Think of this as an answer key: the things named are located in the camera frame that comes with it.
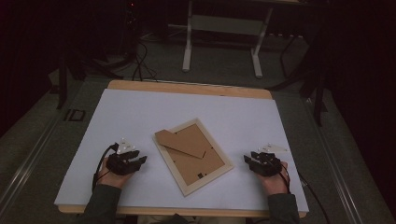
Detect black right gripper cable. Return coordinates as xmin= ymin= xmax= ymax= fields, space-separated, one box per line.
xmin=278 ymin=161 xmax=331 ymax=224

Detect black floor socket box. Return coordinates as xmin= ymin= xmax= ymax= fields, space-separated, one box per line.
xmin=64 ymin=108 xmax=87 ymax=122

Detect dark device with red light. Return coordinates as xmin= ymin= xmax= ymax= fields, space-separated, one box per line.
xmin=124 ymin=0 xmax=141 ymax=60

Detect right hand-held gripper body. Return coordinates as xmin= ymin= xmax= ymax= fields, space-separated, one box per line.
xmin=253 ymin=143 xmax=289 ymax=177

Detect white metal desk frame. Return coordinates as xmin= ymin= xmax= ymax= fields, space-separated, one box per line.
xmin=181 ymin=0 xmax=275 ymax=78

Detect black metal stand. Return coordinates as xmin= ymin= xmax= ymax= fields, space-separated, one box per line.
xmin=267 ymin=31 xmax=328 ymax=127
xmin=55 ymin=46 xmax=125 ymax=110

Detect black floor cables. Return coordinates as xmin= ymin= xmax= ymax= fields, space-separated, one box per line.
xmin=130 ymin=40 xmax=158 ymax=82

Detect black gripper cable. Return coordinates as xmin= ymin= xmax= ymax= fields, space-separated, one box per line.
xmin=92 ymin=143 xmax=120 ymax=192
xmin=278 ymin=161 xmax=331 ymax=224

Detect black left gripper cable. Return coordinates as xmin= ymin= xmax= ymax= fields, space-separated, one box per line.
xmin=92 ymin=143 xmax=120 ymax=192

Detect wooden picture frame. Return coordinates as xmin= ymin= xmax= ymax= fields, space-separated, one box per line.
xmin=152 ymin=117 xmax=235 ymax=198

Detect person's right hand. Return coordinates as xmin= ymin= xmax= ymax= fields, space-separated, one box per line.
xmin=255 ymin=161 xmax=290 ymax=196

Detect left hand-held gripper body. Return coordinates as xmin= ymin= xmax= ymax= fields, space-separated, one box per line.
xmin=106 ymin=138 xmax=141 ymax=175

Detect person's left hand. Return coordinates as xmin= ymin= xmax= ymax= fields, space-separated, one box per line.
xmin=96 ymin=158 xmax=134 ymax=189

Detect white table mat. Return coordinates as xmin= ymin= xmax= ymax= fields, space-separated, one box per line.
xmin=54 ymin=88 xmax=310 ymax=214

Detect metal floor rail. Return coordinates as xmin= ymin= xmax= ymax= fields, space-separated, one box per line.
xmin=303 ymin=96 xmax=365 ymax=224
xmin=0 ymin=118 xmax=64 ymax=213

